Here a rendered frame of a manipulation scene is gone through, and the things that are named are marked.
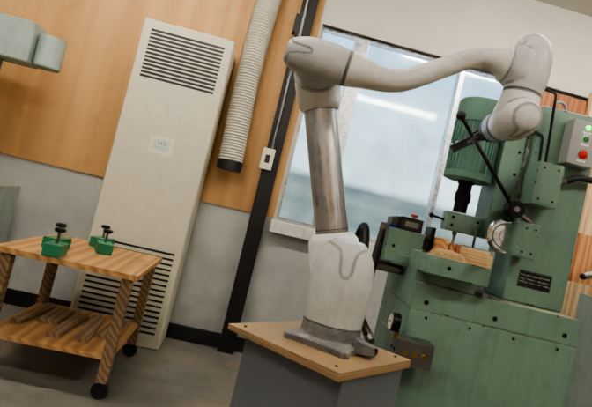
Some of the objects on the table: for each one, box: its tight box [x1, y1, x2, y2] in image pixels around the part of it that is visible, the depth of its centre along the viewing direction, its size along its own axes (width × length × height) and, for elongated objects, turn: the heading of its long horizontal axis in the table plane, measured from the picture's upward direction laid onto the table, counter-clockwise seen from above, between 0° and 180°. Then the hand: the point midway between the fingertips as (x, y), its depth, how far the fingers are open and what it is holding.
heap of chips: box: [425, 248, 468, 263], centre depth 168 cm, size 8×12×3 cm
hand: (470, 137), depth 171 cm, fingers open, 13 cm apart
